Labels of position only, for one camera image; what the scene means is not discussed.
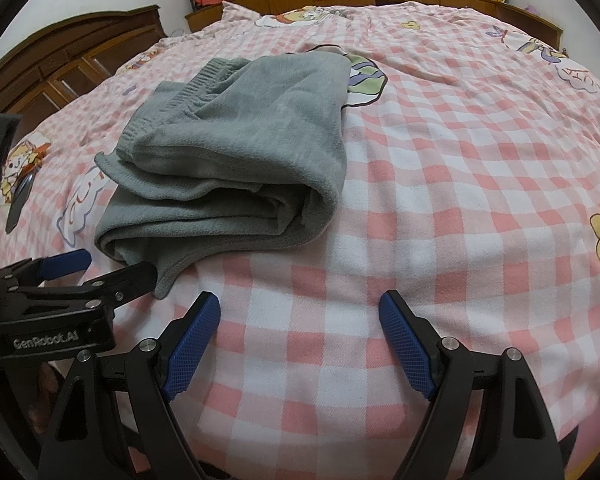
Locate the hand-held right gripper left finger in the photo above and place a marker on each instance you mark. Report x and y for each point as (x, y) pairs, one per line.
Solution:
(190, 345)

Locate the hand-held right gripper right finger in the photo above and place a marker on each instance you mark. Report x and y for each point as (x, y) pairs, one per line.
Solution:
(410, 345)

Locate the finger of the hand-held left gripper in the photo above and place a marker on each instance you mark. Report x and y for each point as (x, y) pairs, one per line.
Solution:
(132, 277)
(65, 263)

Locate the grey pants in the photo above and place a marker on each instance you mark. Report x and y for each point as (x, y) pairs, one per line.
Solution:
(230, 150)

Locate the dark flat device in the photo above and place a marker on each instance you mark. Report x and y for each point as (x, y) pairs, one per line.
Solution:
(20, 200)

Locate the pink checkered printed blanket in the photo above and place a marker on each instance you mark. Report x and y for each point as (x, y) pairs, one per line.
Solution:
(455, 185)

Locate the dark wooden wardrobe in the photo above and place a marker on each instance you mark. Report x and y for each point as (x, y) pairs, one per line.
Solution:
(70, 55)

